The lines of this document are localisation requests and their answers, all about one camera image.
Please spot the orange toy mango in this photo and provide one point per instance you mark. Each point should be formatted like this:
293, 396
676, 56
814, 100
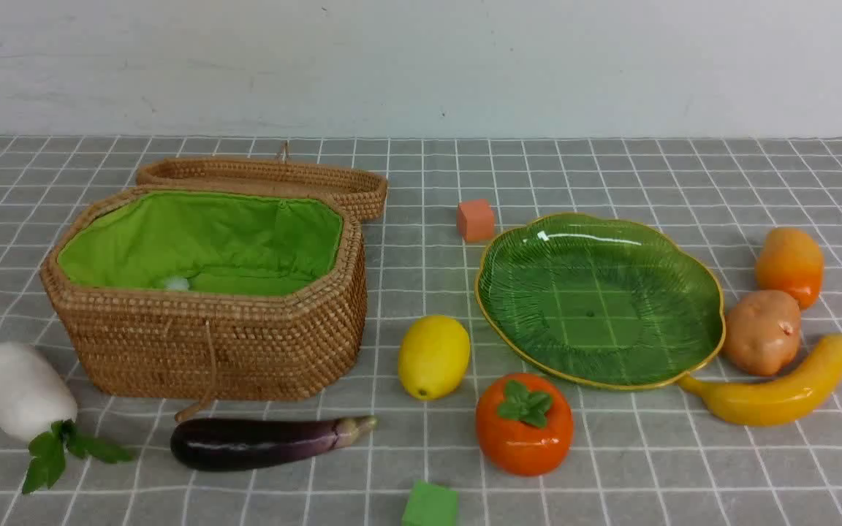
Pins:
791, 261

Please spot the purple toy eggplant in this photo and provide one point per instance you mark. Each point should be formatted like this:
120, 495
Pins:
227, 444

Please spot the green foam cube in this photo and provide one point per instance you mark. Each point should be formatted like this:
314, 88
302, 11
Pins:
431, 504

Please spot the yellow toy lemon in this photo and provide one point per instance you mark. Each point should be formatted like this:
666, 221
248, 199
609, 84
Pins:
434, 356

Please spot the white toy radish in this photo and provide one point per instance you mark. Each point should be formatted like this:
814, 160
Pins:
38, 409

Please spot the brown toy potato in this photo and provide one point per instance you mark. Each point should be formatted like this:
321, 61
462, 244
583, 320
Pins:
763, 332

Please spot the woven wicker basket green lining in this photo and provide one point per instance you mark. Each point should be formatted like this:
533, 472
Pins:
204, 294

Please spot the yellow toy banana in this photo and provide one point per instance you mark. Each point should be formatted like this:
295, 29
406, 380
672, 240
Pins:
780, 401

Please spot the woven wicker basket lid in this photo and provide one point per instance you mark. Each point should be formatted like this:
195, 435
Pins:
360, 193

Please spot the green leaf-shaped glass plate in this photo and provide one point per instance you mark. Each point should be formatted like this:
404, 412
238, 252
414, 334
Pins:
601, 302

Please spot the orange toy persimmon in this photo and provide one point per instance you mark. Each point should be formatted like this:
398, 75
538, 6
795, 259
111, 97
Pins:
525, 425

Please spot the orange foam cube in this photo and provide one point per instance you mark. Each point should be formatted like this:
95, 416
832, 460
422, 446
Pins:
475, 221

